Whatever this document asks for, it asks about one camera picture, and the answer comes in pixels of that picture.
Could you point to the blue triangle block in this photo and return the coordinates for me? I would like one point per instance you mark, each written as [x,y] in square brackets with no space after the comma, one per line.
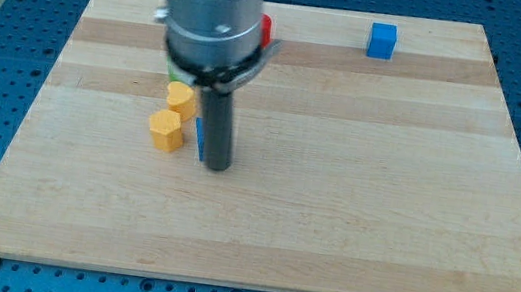
[200,138]

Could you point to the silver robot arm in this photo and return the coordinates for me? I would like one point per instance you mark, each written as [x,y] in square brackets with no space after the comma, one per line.
[217,44]

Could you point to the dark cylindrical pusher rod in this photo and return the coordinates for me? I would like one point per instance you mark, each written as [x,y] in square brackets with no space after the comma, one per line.
[217,125]

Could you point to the yellow hexagon block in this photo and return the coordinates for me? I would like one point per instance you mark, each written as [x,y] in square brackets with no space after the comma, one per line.
[166,130]

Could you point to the green block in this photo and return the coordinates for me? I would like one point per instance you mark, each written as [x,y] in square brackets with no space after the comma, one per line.
[172,73]

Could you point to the red block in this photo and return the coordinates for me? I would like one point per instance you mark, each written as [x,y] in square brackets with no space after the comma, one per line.
[266,27]

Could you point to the wooden board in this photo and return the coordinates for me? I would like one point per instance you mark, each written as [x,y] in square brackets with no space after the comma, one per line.
[350,174]

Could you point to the blue cube block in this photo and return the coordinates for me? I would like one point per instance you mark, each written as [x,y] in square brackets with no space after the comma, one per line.
[382,41]

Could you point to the black cable tie clamp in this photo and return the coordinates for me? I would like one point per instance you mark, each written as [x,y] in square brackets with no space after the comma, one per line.
[223,79]

